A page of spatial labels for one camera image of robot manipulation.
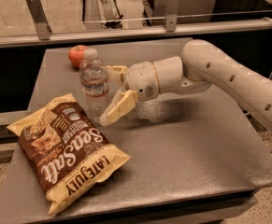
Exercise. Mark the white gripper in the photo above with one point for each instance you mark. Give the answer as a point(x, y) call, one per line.
point(140, 78)

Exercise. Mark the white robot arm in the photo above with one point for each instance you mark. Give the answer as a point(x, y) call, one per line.
point(199, 65)

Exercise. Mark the left metal bracket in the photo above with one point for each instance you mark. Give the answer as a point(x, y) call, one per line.
point(38, 15)

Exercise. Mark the brown Late July chip bag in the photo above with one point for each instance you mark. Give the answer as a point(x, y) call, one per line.
point(68, 154)

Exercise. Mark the clear plastic water bottle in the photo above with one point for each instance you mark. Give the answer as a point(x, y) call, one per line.
point(94, 81)

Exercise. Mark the metal bracket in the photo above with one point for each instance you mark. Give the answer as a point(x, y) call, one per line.
point(171, 15)
point(38, 15)

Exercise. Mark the red apple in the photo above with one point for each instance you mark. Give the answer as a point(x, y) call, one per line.
point(75, 55)

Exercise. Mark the right metal bracket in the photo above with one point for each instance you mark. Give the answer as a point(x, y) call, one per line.
point(171, 15)

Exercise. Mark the metal rail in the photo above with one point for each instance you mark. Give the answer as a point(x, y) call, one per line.
point(116, 35)

